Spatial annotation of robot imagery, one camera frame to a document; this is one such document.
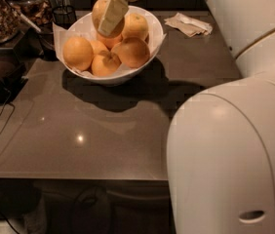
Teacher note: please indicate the white handled utensil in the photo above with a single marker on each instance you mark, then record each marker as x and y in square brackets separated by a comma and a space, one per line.
[24, 18]

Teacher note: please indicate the white paper bowl liner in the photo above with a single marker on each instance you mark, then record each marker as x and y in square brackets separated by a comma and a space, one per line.
[58, 38]

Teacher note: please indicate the orange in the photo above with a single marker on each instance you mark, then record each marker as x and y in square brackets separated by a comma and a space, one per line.
[136, 25]
[78, 53]
[132, 51]
[105, 63]
[97, 13]

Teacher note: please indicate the crumpled paper napkins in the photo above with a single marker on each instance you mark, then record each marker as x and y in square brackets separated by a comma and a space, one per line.
[188, 26]

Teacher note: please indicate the hidden orange underneath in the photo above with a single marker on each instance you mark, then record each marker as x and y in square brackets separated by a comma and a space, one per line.
[100, 43]

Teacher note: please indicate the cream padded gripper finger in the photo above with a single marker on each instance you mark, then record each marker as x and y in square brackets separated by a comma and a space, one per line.
[112, 21]

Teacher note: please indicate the black wire cup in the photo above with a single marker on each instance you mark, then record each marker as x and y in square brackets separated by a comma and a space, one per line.
[64, 16]

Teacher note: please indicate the black appliance on left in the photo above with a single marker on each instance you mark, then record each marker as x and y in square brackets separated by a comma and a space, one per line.
[12, 71]

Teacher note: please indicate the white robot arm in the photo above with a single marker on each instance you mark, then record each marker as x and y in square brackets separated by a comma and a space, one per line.
[221, 142]

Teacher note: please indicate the white ceramic bowl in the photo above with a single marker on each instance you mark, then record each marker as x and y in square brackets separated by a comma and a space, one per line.
[118, 78]

